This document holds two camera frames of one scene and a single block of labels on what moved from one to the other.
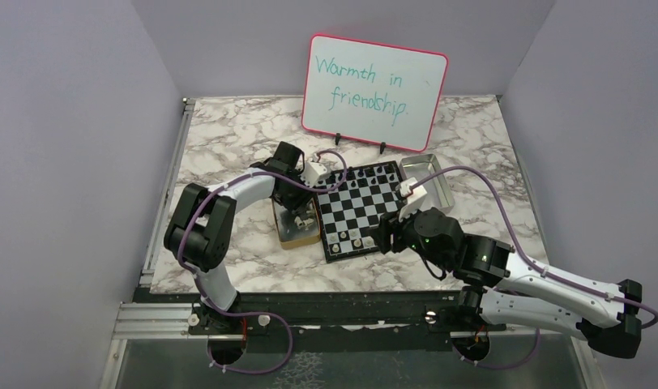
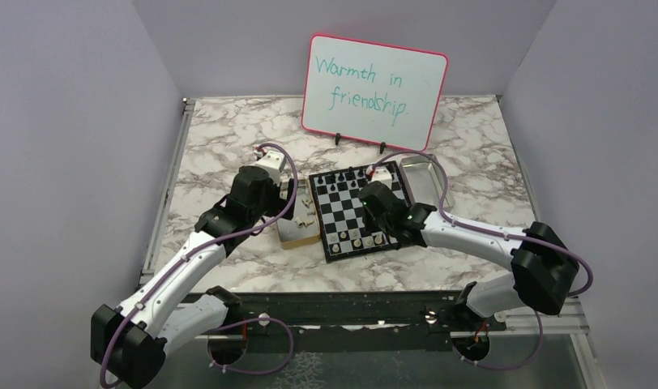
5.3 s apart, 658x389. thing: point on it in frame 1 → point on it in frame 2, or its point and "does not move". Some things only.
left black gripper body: [294, 196] → [273, 204]
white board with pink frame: [378, 95] does not move
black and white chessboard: [351, 215] does not move
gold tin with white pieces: [299, 226] does not move
